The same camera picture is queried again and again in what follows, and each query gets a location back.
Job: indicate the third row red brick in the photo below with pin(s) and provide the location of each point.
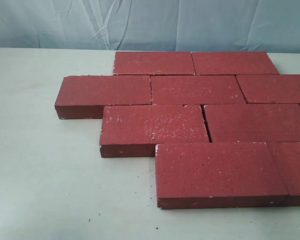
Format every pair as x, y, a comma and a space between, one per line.
253, 122

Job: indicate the white fabric backdrop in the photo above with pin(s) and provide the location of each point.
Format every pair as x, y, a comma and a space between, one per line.
152, 25

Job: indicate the far right edge red brick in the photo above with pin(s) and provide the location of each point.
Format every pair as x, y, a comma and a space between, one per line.
287, 159

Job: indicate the red brick with white scuffs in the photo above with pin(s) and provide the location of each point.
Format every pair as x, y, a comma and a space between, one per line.
133, 131

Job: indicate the large front red brick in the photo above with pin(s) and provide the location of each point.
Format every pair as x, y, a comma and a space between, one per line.
84, 97

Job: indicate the second row right red brick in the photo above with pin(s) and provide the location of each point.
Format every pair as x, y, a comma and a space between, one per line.
270, 88

